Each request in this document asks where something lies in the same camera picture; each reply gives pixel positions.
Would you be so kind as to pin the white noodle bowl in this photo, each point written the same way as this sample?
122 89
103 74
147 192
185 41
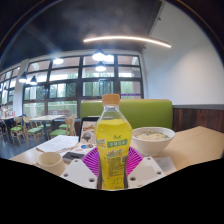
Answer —
153 141

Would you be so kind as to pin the white paper receipt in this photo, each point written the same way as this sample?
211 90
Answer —
166 164

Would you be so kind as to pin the group of green-seated wooden chairs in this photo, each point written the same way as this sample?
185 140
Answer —
33 130

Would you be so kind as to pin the group of pendant lamps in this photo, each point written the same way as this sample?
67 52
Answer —
98 56

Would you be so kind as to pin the small dark flat box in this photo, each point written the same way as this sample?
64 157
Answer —
72 156

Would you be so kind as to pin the white ceramic mug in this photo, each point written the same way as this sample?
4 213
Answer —
50 163

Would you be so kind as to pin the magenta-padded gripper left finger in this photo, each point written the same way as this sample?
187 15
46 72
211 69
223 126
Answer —
76 171

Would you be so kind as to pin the yellow drink bottle orange cap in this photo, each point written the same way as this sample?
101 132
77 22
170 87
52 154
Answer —
113 146

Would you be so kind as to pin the white paper booklet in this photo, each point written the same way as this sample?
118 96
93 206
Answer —
58 143

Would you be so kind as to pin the large black-framed window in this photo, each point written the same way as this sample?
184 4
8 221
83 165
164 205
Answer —
80 86

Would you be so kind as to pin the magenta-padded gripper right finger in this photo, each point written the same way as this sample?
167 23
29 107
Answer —
148 170

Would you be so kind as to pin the printed menu sheet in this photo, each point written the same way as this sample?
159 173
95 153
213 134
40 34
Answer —
86 146

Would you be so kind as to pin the green upholstered bench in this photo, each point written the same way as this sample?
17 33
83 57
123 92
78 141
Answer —
146 113

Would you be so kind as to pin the long curved ceiling light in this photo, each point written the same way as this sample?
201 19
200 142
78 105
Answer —
126 38

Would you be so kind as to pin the light wooden dining table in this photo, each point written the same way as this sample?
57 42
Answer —
46 117

